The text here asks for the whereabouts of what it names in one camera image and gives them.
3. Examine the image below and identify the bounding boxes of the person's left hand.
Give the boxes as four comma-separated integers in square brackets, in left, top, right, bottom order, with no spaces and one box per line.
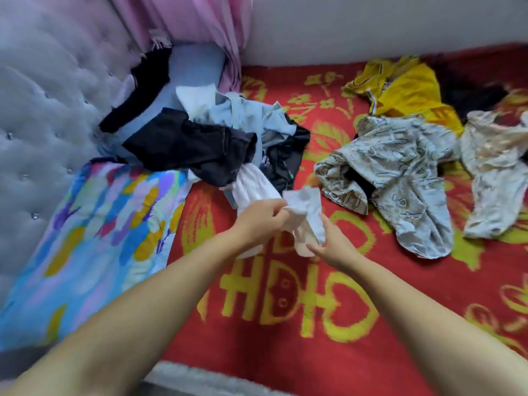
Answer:
[229,199,294,248]

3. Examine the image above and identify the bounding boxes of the person's right hand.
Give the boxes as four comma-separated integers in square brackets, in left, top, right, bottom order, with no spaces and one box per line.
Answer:
[306,214,366,276]

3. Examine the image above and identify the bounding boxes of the white printed t-shirt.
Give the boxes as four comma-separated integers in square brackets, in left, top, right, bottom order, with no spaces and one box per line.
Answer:
[221,161,328,259]

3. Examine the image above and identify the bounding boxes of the pile of mixed clothes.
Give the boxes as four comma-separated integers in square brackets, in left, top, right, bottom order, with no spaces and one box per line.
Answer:
[97,47,528,261]

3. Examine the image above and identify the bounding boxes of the person's right forearm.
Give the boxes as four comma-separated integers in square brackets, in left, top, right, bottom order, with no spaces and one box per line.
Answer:
[346,255,528,396]

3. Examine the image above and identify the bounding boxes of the person's left forearm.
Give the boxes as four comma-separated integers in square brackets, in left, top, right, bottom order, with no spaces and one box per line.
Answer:
[0,227,252,396]

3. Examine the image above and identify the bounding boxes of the red and yellow blanket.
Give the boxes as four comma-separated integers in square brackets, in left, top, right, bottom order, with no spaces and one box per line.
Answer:
[0,45,528,396]

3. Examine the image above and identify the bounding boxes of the blue patterned pillow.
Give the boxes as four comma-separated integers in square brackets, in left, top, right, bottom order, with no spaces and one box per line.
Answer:
[0,159,195,353]

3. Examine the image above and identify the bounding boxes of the pale blue pillow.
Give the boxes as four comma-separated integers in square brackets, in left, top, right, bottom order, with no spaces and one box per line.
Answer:
[95,41,228,157]

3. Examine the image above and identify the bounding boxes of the wide pink curtain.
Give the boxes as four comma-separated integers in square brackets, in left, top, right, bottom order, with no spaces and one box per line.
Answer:
[107,0,252,91]

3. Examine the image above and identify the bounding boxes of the white tufted headboard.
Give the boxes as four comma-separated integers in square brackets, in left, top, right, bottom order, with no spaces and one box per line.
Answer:
[0,0,153,306]

